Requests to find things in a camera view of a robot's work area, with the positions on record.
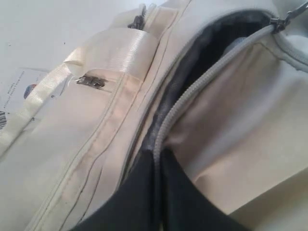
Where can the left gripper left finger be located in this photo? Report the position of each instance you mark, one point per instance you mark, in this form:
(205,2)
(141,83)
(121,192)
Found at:
(132,206)

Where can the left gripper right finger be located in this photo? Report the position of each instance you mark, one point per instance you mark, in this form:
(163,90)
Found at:
(184,208)

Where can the beige fabric duffel bag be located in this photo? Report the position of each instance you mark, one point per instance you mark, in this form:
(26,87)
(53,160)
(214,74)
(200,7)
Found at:
(206,79)

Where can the metal zipper pull with ring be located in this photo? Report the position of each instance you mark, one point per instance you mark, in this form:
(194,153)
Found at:
(280,24)

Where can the side pocket zipper pull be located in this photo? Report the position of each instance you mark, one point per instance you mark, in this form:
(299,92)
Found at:
(90,81)

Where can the white paper hang tag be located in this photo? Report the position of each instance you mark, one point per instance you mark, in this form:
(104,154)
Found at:
(15,90)

